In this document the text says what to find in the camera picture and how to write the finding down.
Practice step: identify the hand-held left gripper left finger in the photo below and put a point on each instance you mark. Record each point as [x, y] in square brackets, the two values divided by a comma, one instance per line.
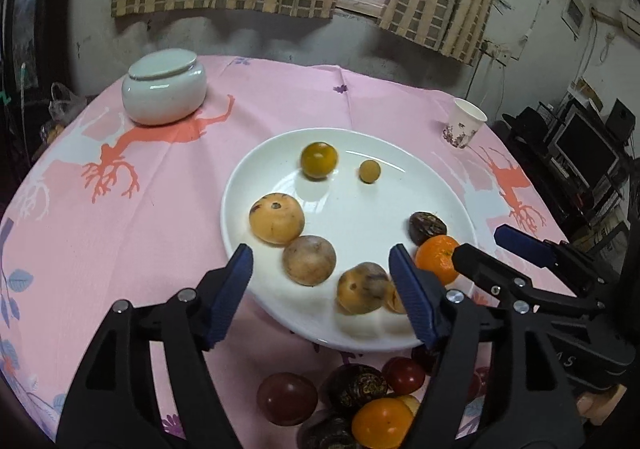
[227, 299]

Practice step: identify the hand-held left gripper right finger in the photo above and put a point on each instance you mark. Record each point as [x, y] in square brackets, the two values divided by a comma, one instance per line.
[417, 299]

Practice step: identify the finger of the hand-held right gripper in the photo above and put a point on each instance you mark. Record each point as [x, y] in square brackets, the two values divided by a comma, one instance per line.
[480, 264]
[522, 244]

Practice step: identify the striped pepino melon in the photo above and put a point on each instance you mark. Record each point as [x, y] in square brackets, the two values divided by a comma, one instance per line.
[394, 301]

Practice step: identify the mandarin orange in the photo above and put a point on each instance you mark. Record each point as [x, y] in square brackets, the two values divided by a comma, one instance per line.
[436, 259]

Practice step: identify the blotchy yellow pepino melon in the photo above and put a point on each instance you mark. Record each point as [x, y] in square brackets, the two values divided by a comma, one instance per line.
[361, 288]

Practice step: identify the tan passion fruit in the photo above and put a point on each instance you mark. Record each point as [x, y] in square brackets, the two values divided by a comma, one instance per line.
[308, 260]

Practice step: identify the white oval plate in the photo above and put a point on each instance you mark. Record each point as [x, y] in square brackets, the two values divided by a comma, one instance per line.
[350, 209]

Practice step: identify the orange yellow tomato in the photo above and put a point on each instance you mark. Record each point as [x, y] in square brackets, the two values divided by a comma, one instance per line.
[382, 424]

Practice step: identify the green orange tangerine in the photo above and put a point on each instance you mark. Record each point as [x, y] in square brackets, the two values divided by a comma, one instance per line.
[319, 160]

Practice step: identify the person's right hand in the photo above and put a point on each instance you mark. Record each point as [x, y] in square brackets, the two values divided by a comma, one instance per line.
[597, 406]

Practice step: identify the red cherry tomato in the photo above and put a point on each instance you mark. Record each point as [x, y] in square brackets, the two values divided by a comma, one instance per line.
[403, 375]

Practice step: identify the pink printed tablecloth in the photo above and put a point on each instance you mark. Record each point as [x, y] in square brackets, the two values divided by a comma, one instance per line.
[150, 229]

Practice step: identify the dark brown passion fruit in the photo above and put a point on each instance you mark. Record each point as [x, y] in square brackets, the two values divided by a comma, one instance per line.
[356, 386]

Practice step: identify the computer monitor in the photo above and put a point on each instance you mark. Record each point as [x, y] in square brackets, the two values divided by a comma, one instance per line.
[582, 149]

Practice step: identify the black hat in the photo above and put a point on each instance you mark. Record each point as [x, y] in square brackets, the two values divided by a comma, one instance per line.
[525, 124]

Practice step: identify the printed paper cup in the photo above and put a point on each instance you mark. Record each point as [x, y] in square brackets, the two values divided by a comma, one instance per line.
[465, 124]

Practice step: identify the black speaker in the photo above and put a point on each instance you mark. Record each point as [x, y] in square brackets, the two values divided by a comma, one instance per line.
[620, 116]

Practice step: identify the pale ceramic lidded jar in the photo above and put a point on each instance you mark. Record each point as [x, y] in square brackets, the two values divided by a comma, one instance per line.
[165, 89]

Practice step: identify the clear plastic bag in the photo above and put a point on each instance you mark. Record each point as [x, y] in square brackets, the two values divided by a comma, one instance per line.
[65, 104]

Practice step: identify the green plastic hook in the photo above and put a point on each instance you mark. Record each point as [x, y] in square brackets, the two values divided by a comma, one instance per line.
[4, 96]

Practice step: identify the dark wooden cabinet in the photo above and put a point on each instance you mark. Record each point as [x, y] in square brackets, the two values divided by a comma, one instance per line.
[45, 4]

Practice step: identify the wall power socket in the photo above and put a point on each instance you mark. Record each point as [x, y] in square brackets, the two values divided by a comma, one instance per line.
[495, 51]

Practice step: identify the white wall box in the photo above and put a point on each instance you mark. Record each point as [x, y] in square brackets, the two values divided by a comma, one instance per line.
[572, 11]

